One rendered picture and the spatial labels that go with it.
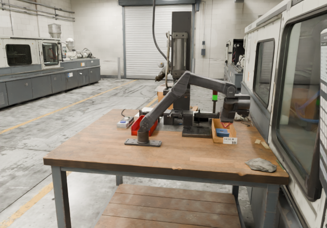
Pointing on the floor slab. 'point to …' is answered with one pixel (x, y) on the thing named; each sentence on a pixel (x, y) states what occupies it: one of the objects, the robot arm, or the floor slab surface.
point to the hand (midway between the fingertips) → (225, 124)
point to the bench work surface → (164, 207)
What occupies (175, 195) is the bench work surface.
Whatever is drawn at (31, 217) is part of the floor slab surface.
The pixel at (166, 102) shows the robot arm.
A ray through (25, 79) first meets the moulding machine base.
